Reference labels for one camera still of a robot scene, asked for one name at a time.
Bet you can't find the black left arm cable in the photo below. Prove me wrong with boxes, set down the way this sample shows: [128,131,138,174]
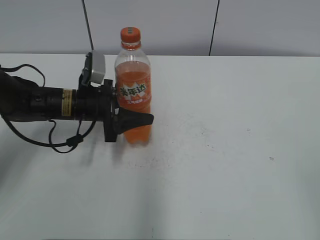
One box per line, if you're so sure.
[0,63,97,154]

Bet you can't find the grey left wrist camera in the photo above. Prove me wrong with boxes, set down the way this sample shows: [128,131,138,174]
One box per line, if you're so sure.
[79,50,106,87]

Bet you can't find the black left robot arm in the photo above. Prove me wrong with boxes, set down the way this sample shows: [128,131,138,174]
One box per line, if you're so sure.
[0,68,154,143]

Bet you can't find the orange Mirinda soda bottle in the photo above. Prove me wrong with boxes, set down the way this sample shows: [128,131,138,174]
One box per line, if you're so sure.
[114,39,153,146]

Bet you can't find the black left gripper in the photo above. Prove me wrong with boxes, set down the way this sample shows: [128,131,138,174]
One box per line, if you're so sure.
[100,79,154,143]

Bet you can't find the orange bottle cap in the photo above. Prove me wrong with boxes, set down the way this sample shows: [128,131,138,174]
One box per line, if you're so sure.
[120,26,141,44]

